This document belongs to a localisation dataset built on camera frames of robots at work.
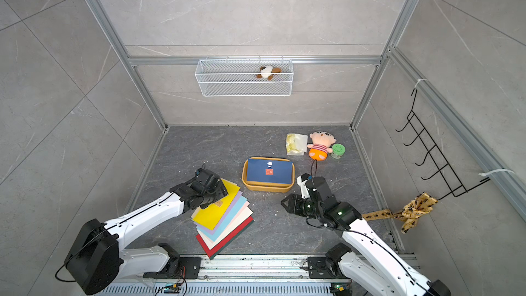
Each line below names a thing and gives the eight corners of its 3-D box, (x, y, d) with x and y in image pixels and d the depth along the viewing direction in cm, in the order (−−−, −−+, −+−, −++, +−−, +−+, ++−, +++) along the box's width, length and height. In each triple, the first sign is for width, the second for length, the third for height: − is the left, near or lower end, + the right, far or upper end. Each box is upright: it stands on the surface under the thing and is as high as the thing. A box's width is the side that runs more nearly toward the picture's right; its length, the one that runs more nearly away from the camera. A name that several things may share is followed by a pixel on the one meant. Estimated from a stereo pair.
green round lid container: (331, 159, 108) (333, 153, 103) (328, 149, 112) (331, 143, 108) (343, 159, 108) (346, 153, 103) (340, 149, 112) (343, 143, 108)
